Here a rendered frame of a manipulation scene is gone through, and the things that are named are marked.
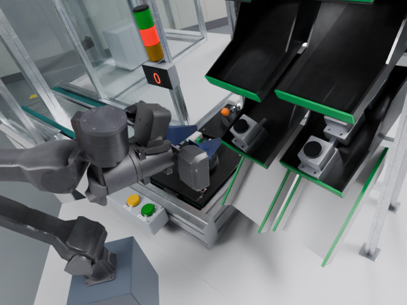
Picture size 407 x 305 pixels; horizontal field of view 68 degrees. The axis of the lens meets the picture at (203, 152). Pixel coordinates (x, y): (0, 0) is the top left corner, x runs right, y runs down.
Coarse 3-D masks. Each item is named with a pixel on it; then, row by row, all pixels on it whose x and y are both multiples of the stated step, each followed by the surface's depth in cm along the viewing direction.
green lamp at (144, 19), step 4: (148, 8) 86; (136, 12) 86; (140, 12) 85; (144, 12) 86; (148, 12) 86; (136, 16) 86; (140, 16) 86; (144, 16) 86; (148, 16) 87; (152, 16) 89; (136, 20) 88; (140, 20) 87; (144, 20) 87; (148, 20) 87; (152, 20) 88; (140, 24) 88; (144, 24) 87; (148, 24) 88; (152, 24) 89; (140, 28) 89; (144, 28) 88
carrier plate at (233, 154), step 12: (228, 156) 99; (240, 156) 97; (228, 168) 94; (156, 180) 97; (168, 180) 96; (180, 180) 95; (216, 180) 92; (180, 192) 91; (192, 192) 90; (204, 204) 87
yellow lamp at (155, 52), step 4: (156, 44) 92; (160, 44) 94; (148, 48) 92; (152, 48) 92; (156, 48) 93; (160, 48) 94; (148, 52) 93; (152, 52) 93; (156, 52) 93; (160, 52) 94; (148, 56) 95; (152, 56) 94; (156, 56) 94; (160, 56) 95; (152, 60) 95; (156, 60) 95
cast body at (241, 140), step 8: (240, 120) 61; (248, 120) 61; (264, 120) 64; (232, 128) 62; (240, 128) 60; (248, 128) 60; (256, 128) 60; (264, 128) 62; (240, 136) 60; (248, 136) 60; (256, 136) 62; (264, 136) 63; (240, 144) 63; (248, 144) 61; (256, 144) 63; (248, 152) 63
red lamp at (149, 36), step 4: (148, 28) 89; (152, 28) 89; (140, 32) 90; (144, 32) 89; (148, 32) 89; (152, 32) 90; (156, 32) 91; (144, 36) 90; (148, 36) 90; (152, 36) 90; (156, 36) 91; (144, 40) 91; (148, 40) 91; (152, 40) 91; (156, 40) 91; (144, 44) 93; (148, 44) 91; (152, 44) 91
